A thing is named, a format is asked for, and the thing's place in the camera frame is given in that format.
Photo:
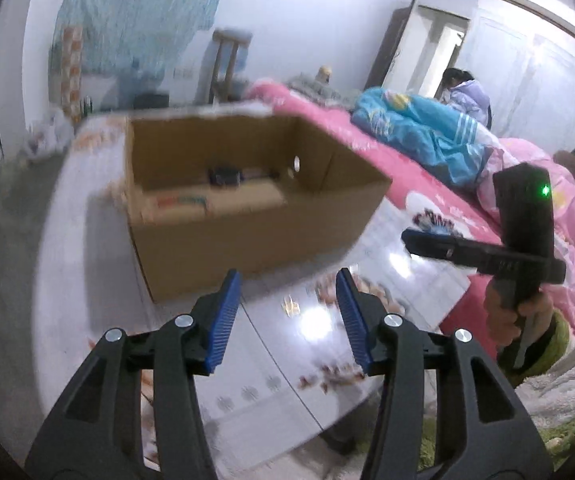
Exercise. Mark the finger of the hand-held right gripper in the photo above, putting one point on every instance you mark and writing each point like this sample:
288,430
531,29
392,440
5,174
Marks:
447,247

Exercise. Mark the brown cardboard box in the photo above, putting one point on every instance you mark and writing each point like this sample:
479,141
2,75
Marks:
247,240

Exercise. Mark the dark table leg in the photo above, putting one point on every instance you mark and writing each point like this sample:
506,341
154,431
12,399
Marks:
340,440

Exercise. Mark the white wardrobe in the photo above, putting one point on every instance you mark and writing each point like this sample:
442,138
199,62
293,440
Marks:
532,75

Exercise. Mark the white fluffy rug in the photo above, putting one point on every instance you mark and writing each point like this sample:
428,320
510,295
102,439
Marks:
567,380

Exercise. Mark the yellow toy figure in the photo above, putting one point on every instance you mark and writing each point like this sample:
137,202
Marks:
323,74

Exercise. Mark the blue cartoon quilt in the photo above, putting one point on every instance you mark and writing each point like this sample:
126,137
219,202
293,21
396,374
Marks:
417,130

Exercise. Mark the checked patterned strip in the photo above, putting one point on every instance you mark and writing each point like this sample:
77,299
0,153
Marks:
72,70

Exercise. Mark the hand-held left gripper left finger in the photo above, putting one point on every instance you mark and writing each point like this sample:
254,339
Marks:
222,325

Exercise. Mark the dark wooden door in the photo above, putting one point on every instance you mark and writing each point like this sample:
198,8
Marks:
392,45

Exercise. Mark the pink bed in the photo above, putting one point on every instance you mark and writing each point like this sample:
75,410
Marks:
347,140

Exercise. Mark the white plastic bag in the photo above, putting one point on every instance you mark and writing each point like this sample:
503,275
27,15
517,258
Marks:
47,132

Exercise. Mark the person's right hand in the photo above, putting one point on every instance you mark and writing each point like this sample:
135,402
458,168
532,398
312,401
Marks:
500,320

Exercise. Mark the person's right forearm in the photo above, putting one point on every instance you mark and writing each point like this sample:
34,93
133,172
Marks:
555,347

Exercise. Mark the floral wall cloth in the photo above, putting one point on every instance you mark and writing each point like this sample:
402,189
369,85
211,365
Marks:
132,10

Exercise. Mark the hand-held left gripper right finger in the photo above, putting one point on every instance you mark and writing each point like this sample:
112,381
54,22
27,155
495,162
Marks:
355,325

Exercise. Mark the grey floral pillow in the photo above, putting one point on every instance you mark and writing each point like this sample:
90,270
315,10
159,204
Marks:
312,87

